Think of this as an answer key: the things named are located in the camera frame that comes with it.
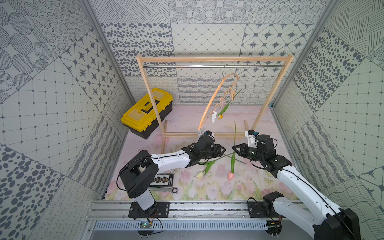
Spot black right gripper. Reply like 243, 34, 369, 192
232, 142, 265, 163

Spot pink tulip flower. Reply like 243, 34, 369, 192
227, 122, 236, 181

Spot yellow tulip flower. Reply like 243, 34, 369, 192
218, 89, 242, 120

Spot beige wavy clothes hanger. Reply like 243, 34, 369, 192
198, 73, 240, 131

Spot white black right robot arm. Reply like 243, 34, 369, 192
232, 132, 362, 240

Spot cream white tulip flower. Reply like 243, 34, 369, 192
197, 154, 245, 179

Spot floral pink table mat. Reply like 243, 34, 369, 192
105, 106, 297, 201

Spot white clothespin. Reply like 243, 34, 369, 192
212, 111, 217, 123

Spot silver ratchet wrench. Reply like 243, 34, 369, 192
150, 187, 179, 195

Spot black bit set case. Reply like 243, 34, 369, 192
150, 174, 174, 187

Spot beige clothespin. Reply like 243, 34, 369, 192
230, 89, 236, 101

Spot yellow black toolbox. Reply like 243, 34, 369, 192
121, 88, 173, 140

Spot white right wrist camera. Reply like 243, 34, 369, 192
245, 130, 259, 148

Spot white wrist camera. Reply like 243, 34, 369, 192
245, 130, 259, 148
200, 131, 215, 137

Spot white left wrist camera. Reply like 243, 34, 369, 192
200, 131, 215, 137

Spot wooden clothes rack frame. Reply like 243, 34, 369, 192
136, 54, 295, 154

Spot aluminium rail base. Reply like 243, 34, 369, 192
85, 200, 307, 236

